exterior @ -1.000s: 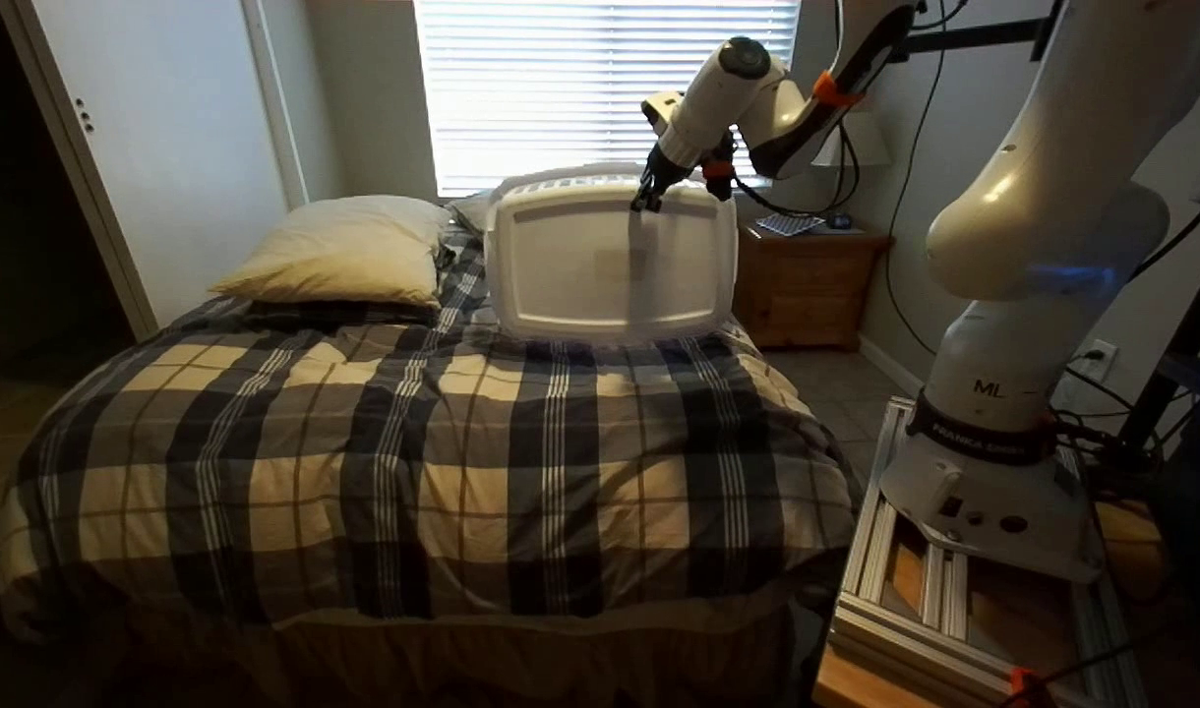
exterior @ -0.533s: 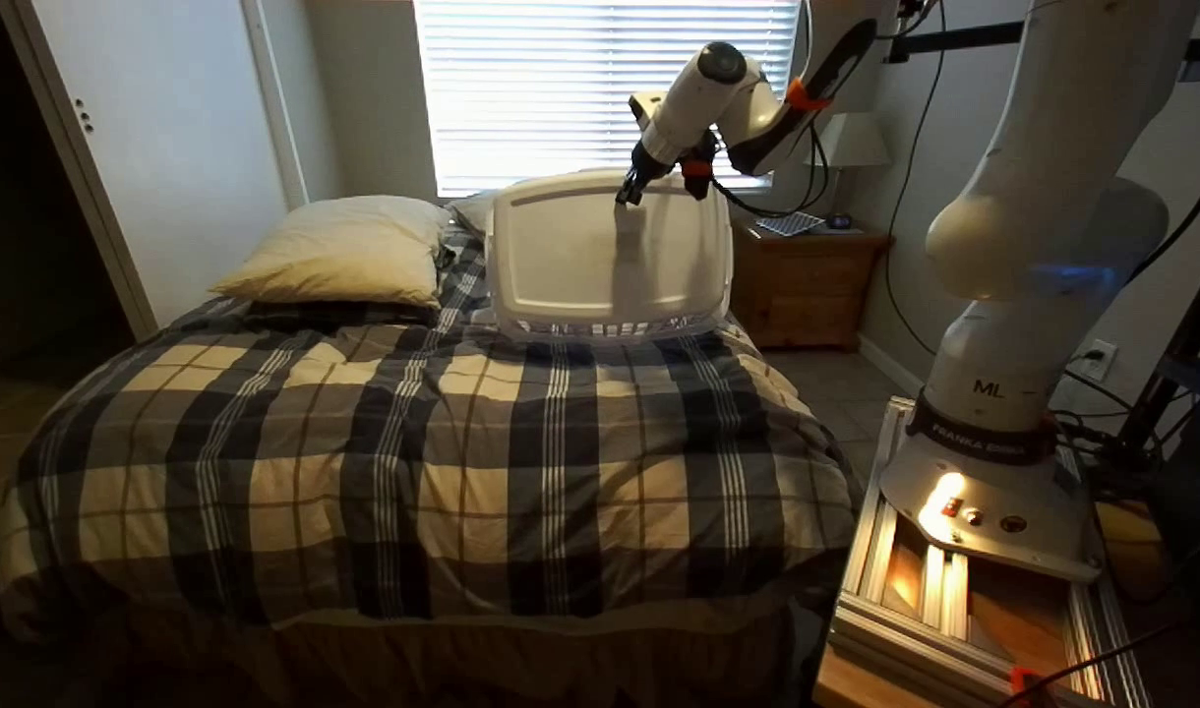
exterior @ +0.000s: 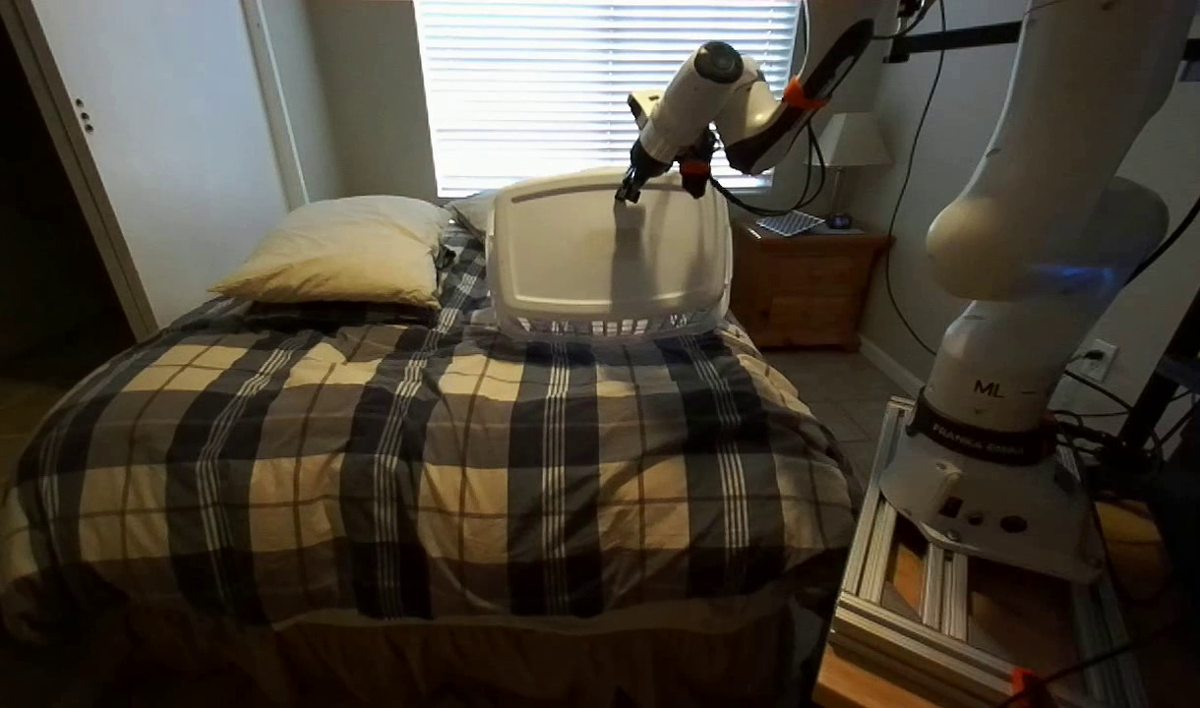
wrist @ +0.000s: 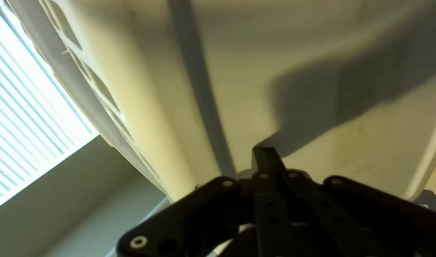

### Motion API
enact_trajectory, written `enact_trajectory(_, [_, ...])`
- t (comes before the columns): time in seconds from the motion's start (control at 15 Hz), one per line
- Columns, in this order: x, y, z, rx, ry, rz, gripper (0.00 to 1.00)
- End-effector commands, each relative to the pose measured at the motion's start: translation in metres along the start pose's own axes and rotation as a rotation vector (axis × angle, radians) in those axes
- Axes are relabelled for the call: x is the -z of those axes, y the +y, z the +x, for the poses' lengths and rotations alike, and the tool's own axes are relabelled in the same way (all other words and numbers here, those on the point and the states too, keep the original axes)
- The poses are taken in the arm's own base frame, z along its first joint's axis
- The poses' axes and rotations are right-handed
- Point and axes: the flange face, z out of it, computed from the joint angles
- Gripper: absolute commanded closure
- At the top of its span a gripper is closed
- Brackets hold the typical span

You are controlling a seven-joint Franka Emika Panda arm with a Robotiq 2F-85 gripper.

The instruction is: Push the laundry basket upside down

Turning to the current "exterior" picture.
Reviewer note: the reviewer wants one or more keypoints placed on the papers on nightstand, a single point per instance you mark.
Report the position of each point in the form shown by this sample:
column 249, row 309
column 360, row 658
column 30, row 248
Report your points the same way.
column 787, row 224

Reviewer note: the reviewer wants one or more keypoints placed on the white table lamp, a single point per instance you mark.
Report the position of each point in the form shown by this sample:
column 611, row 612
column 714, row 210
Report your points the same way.
column 857, row 143

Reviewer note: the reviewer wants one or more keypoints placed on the cream pillow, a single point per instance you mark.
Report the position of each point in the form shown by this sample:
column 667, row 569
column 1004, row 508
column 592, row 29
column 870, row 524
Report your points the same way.
column 345, row 258

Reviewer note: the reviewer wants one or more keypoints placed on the white window blinds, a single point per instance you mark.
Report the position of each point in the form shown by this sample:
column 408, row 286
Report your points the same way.
column 546, row 92

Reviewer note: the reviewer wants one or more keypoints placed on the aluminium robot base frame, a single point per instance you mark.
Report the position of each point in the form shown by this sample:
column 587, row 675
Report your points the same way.
column 946, row 615

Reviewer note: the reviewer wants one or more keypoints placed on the beige bed skirt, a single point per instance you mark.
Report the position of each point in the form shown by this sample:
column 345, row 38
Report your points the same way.
column 492, row 661

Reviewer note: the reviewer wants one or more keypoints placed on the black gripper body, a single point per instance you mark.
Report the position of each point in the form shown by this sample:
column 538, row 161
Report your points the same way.
column 648, row 161

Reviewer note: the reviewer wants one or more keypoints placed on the white closet door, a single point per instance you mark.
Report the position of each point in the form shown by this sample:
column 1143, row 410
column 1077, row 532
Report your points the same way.
column 168, row 143

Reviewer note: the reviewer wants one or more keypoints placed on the wooden nightstand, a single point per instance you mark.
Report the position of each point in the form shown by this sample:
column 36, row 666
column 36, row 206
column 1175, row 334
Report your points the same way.
column 809, row 279

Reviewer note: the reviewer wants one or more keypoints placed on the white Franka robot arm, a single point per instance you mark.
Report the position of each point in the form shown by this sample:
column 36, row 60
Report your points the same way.
column 1057, row 199

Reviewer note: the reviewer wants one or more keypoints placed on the plaid bed comforter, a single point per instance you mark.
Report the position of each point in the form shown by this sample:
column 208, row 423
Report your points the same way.
column 404, row 447

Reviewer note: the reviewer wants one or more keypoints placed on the white plastic laundry basket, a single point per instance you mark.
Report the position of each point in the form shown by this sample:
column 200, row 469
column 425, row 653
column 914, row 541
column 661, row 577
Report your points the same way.
column 559, row 248

